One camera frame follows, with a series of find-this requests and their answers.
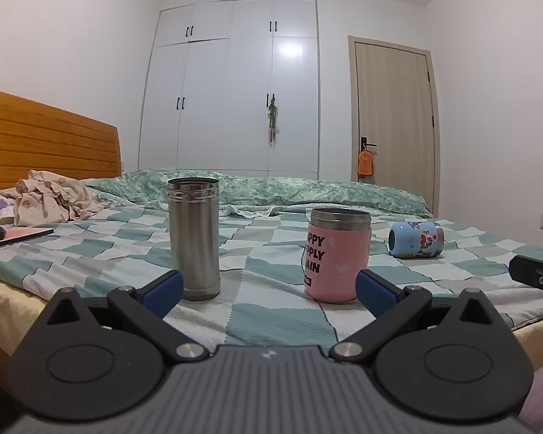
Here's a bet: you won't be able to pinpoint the pink flat book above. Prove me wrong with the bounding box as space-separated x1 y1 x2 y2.
0 227 54 247

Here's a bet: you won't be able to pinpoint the black door handle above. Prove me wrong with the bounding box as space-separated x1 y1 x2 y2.
361 137 378 151

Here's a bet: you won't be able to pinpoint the orange bag on handle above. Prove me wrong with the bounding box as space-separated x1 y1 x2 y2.
357 150 375 181

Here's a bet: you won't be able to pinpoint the white wardrobe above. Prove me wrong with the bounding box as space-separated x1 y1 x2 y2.
138 0 320 178

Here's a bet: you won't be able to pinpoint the crumpled beige floral clothes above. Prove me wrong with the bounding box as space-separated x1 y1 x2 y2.
0 170 110 226

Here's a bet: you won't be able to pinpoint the hanging plant ornament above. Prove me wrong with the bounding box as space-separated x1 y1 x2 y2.
266 93 277 145

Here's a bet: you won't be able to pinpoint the tall stainless steel cup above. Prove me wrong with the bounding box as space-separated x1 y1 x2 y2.
168 177 220 301

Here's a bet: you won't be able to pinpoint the beige wooden door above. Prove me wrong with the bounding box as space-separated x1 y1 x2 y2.
348 35 440 214

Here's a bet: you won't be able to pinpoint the checkered teal bed blanket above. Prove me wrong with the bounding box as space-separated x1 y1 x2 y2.
0 206 543 353

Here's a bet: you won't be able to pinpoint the green floral quilt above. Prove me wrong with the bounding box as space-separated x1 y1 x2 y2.
83 169 433 217

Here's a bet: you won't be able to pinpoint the wooden headboard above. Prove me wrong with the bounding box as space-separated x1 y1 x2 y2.
0 91 122 189

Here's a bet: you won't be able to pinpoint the pink insulated cup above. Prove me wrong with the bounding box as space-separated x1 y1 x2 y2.
302 207 372 304

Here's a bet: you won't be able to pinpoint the blue cartoon cup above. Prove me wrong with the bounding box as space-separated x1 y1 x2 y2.
388 221 444 259

